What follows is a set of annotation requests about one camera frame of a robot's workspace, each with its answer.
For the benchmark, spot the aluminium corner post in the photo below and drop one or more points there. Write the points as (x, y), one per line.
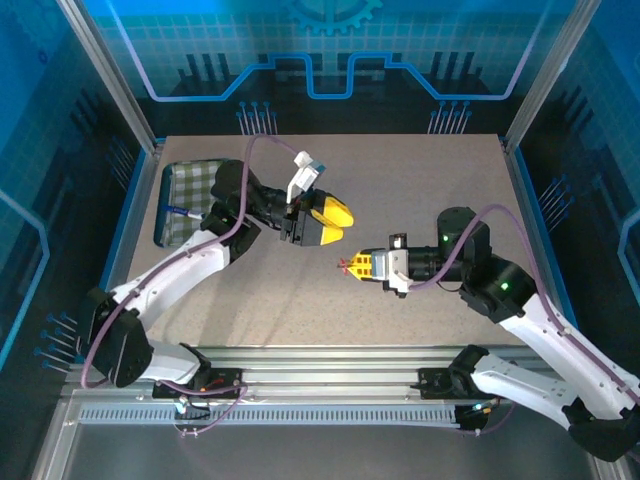
(118, 85)
(543, 85)

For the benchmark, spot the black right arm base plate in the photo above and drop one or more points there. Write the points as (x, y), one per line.
(432, 385)

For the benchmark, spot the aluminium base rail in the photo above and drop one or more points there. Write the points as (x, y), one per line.
(325, 370)

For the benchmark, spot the aluminium side rail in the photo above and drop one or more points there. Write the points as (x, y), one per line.
(140, 225)
(520, 200)

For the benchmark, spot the grey metal panel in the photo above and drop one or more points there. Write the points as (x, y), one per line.
(325, 455)

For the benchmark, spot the green checked cloth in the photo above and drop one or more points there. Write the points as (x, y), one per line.
(190, 180)

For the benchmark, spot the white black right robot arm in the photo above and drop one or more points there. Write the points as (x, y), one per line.
(530, 325)

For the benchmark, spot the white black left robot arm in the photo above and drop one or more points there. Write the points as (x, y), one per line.
(165, 275)

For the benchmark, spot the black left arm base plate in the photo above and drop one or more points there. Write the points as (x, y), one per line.
(232, 376)

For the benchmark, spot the blue white marker pen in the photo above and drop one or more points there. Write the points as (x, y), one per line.
(180, 211)

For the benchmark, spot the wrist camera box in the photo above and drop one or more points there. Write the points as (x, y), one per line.
(305, 175)
(387, 265)

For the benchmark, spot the teal tray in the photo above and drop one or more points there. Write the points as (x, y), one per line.
(157, 232)

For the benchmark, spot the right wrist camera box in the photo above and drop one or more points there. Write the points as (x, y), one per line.
(387, 265)

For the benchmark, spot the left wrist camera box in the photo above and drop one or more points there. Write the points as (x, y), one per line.
(305, 175)

